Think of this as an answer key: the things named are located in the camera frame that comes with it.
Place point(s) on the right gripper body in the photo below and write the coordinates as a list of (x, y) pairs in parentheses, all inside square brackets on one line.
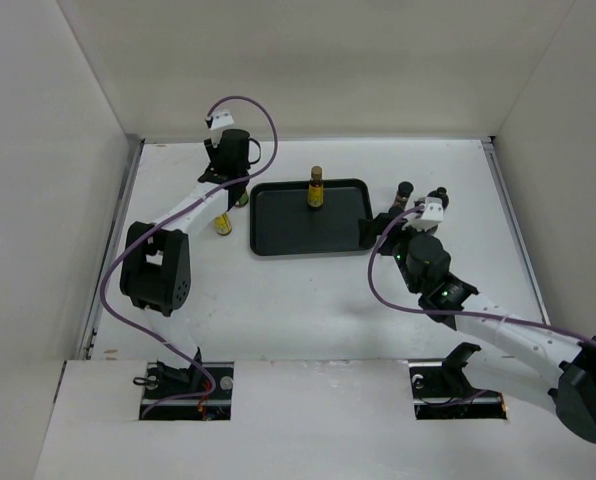
[(398, 245)]

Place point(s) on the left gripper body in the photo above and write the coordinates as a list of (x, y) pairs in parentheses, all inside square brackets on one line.
[(213, 150)]

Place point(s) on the red chili sauce bottle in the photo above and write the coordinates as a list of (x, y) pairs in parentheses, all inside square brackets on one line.
[(242, 201)]

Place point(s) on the small yellow label bottle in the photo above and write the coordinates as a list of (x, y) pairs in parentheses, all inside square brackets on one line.
[(315, 195)]

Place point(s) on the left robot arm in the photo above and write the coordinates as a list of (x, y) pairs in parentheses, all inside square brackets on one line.
[(156, 267)]

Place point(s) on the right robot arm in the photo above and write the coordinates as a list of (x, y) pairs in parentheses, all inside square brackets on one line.
[(549, 367)]

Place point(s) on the far black cap spice jar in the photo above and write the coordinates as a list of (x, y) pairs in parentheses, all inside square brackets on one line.
[(403, 193)]

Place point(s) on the black plastic tray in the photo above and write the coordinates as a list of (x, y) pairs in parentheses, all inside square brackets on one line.
[(282, 223)]

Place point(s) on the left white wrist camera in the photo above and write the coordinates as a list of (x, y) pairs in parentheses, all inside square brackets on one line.
[(219, 120)]

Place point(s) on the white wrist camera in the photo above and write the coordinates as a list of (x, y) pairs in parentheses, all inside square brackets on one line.
[(429, 216), (219, 120)]

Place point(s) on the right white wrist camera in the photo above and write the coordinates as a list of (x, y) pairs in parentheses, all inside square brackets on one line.
[(429, 216)]

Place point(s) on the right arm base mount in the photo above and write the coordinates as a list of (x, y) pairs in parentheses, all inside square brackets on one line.
[(441, 391)]

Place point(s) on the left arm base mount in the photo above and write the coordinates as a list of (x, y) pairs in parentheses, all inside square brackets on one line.
[(186, 394)]

